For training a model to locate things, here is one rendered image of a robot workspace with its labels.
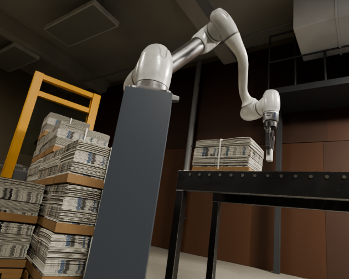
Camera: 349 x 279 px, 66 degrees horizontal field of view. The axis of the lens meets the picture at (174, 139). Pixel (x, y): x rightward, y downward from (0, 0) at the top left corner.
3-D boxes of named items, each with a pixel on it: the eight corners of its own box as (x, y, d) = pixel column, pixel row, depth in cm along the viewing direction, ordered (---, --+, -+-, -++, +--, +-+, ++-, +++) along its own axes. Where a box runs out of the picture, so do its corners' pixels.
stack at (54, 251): (27, 327, 110) (77, 137, 134) (4, 267, 202) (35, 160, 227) (114, 319, 131) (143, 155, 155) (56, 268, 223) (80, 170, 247)
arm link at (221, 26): (244, 27, 158) (229, 40, 169) (227, 0, 156) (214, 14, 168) (230, 34, 151) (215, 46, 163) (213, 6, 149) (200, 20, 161)
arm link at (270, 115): (260, 111, 161) (260, 120, 159) (276, 109, 155) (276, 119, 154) (265, 117, 168) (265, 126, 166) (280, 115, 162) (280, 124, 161)
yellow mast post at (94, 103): (53, 257, 270) (94, 93, 324) (51, 255, 277) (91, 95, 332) (62, 257, 275) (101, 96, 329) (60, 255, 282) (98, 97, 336)
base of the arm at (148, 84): (179, 94, 112) (181, 82, 113) (127, 86, 112) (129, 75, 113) (177, 111, 129) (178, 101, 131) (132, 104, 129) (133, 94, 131)
